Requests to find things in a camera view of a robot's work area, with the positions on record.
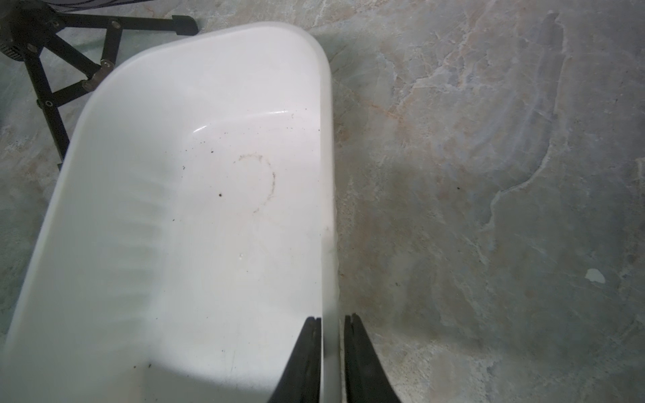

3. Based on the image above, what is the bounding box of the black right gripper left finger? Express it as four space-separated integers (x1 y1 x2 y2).
269 317 322 403

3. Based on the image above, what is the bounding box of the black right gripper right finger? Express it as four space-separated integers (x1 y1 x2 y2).
344 314 401 403

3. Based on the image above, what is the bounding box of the white plastic storage box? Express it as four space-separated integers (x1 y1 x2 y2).
1 22 342 402

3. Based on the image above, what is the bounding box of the black tripod headphone stand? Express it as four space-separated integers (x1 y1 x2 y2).
0 0 200 170

